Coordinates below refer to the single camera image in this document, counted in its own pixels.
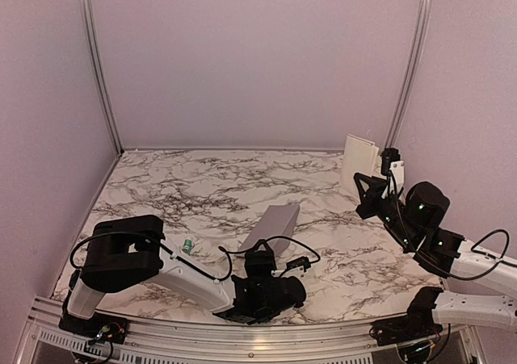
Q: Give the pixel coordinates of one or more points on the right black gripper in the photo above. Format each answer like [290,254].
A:
[369,198]

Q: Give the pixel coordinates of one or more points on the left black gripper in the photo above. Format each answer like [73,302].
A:
[263,261]

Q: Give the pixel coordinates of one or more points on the grey envelope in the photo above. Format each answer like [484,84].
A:
[277,220]

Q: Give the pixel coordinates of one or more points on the cream paper letter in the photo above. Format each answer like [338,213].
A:
[359,156]

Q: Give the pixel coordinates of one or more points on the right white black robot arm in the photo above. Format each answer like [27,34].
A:
[415,225]

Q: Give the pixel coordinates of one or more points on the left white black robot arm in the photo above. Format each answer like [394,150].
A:
[127,252]

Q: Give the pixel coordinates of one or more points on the green white glue stick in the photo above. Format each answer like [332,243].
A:
[188,246]

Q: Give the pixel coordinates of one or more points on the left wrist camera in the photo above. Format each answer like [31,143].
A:
[294,268]

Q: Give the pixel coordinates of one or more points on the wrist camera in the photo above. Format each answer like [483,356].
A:
[393,167]
[294,268]

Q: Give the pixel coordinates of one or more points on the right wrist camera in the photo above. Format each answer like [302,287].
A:
[393,167]

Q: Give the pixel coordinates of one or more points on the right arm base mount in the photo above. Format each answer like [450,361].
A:
[408,333]

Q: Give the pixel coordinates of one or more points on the front aluminium rail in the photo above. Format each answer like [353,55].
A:
[160,341]

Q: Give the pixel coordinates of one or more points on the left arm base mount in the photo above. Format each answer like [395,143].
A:
[100,330]

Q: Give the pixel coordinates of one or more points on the right aluminium frame post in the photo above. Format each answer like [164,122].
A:
[415,55]

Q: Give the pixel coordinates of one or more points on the aluminium frame post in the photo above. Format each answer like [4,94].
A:
[415,55]
[100,80]

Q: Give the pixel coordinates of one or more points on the left aluminium frame post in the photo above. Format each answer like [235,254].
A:
[100,80]

